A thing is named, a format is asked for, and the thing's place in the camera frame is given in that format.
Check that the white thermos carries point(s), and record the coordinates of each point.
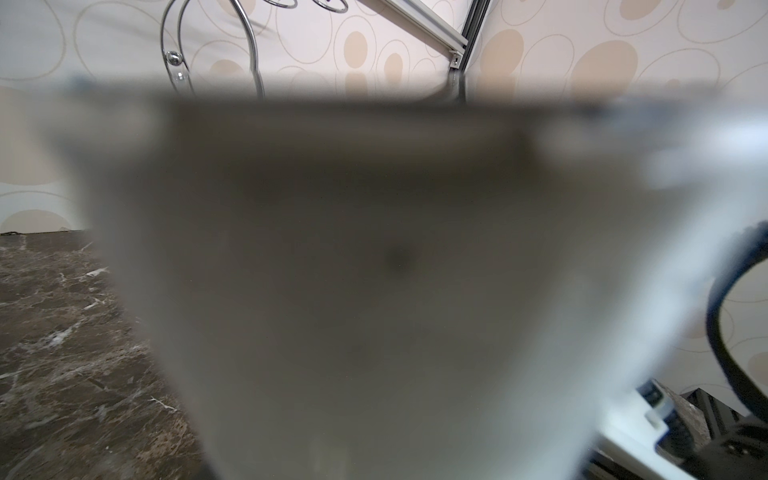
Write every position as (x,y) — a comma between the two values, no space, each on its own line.
(407,290)

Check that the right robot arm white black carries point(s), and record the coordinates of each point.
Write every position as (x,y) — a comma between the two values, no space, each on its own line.
(741,451)

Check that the silver metal cup stand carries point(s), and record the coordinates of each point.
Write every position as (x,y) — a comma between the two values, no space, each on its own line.
(266,48)

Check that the horizontal aluminium frame bar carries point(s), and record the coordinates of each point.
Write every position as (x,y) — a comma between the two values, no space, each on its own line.
(417,13)

